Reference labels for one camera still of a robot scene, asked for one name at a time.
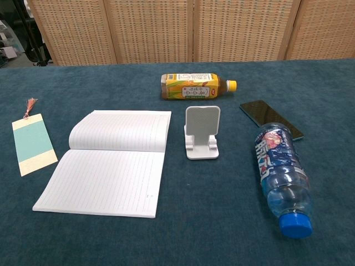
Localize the woven wooden folding screen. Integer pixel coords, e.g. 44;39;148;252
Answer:
27;0;355;67

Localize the black smartphone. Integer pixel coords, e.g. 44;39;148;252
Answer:
239;100;305;142

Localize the white folding phone stand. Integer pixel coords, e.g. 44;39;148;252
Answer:
183;105;221;160

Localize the black tripod stand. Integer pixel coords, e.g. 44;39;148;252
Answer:
13;0;52;67

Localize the yellow label tea bottle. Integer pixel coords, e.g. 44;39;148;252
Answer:
160;72;238;101

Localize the blue label plastic bottle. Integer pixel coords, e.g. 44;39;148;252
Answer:
255;122;314;239

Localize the open white lined notebook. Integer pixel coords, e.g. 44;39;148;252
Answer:
32;110;173;219

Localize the small white box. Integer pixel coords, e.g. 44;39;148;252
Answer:
0;45;18;60

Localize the blue cream bookmark with tassel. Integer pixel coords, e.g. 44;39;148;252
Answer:
11;97;59;177

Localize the teal carpet table cover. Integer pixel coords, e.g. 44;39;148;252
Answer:
0;58;355;266

